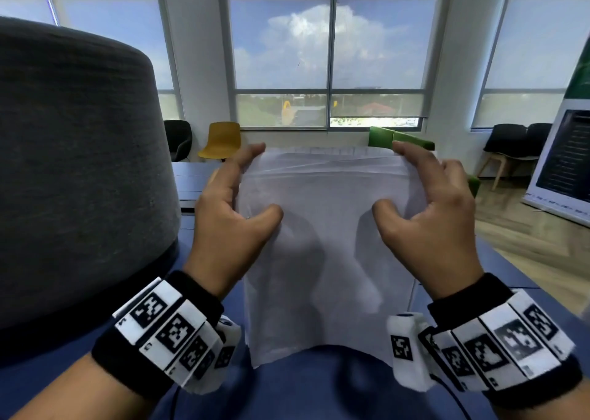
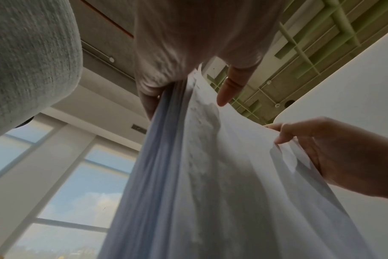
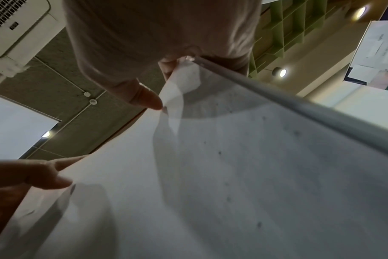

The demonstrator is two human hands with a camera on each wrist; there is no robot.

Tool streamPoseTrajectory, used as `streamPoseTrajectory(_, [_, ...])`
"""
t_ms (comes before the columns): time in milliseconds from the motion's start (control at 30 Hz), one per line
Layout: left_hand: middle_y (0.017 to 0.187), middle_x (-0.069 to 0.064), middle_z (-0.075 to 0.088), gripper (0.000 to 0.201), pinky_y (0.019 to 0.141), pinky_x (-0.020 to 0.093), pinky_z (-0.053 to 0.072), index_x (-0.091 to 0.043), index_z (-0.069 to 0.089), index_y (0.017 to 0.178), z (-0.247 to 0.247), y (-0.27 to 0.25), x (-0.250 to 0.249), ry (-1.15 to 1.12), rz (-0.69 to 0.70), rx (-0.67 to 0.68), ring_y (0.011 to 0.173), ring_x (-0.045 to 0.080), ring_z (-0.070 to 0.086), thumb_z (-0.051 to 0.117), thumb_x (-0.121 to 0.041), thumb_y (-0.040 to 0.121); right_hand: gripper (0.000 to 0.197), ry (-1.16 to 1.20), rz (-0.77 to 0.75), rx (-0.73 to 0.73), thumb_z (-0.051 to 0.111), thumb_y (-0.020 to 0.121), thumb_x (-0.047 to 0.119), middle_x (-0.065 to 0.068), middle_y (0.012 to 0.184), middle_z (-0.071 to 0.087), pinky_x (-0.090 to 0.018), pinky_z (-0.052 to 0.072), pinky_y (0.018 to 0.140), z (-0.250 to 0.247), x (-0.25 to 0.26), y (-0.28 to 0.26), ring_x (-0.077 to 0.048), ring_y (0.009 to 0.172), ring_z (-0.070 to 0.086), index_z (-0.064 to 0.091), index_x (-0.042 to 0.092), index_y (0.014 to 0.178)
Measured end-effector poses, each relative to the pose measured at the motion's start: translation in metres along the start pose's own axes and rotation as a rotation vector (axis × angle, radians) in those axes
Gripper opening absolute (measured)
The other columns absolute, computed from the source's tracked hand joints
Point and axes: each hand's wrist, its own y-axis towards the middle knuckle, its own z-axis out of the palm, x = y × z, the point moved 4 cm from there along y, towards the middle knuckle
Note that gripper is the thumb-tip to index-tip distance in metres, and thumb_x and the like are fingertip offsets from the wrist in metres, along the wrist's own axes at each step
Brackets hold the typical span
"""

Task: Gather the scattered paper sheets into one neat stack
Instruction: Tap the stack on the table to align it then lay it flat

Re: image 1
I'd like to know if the white banner stand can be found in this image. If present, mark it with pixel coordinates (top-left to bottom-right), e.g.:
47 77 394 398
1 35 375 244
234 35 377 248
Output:
521 32 590 228

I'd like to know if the black right camera cable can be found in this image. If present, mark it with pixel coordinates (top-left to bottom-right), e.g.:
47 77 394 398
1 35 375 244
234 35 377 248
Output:
428 372 467 420

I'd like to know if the wristband with marker tiles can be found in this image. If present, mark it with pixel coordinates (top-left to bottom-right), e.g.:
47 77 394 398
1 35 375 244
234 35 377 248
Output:
426 272 584 409
91 269 227 400

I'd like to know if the aligned white paper stack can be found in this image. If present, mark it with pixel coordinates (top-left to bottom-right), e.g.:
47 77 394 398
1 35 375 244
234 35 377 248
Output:
235 145 430 370

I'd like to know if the person's left hand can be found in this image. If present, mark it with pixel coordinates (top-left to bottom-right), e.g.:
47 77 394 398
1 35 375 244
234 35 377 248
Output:
183 142 285 301

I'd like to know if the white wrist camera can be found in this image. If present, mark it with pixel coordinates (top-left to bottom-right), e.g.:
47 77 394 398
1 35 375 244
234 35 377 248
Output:
386 312 439 392
189 314 243 395

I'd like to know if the green sofa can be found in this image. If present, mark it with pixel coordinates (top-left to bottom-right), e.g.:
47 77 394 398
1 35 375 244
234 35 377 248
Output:
367 126 481 198

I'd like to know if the narrow window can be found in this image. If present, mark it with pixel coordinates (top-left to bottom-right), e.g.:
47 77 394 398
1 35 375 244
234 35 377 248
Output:
0 0 183 121

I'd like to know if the person's right hand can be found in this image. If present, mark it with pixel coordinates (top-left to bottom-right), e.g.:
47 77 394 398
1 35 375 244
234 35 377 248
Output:
372 140 485 301

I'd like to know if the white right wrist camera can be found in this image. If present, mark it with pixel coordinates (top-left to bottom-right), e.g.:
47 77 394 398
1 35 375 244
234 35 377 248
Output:
386 312 439 392

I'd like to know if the window with white blind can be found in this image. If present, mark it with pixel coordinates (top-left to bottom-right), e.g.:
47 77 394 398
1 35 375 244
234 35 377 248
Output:
471 0 590 131

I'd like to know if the yellow chair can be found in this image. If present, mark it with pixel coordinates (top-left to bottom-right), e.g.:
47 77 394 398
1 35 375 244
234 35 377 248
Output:
198 121 242 161

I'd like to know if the black chair with wooden legs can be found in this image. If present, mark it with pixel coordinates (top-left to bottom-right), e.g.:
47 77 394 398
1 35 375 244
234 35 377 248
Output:
525 123 554 158
477 123 530 190

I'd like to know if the grey felt pillar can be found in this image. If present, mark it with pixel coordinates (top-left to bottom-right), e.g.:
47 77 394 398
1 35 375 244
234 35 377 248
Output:
0 16 183 333

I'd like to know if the right wristband with marker tiles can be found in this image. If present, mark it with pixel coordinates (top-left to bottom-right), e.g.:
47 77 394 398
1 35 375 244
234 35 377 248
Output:
426 272 584 409

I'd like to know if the dark green chair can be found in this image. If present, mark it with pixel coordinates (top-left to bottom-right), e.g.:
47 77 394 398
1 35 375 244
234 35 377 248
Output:
163 120 193 163

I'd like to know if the left wristband with marker tiles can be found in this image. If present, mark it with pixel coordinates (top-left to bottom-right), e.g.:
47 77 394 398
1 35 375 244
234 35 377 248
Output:
91 269 227 400

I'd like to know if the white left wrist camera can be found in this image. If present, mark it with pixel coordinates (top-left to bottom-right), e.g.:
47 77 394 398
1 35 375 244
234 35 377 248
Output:
189 314 243 395

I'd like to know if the large framed window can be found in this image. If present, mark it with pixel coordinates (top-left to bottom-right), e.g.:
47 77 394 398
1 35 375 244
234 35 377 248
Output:
216 0 455 131

